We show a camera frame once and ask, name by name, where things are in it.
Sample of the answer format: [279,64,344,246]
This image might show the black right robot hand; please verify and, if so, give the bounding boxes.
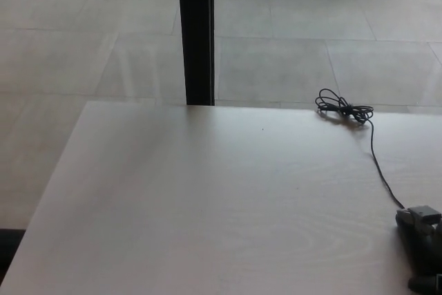
[396,205,442,292]

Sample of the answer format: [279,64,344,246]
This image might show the black computer mouse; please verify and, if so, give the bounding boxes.
[394,210,442,279]

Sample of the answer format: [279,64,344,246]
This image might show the black floor base strip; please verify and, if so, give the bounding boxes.
[0,228,26,271]

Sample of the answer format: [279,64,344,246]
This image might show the black mouse cable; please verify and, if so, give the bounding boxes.
[314,88,406,211]

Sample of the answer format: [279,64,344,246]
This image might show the black vertical window frame post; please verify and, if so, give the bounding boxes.
[176,0,216,107]

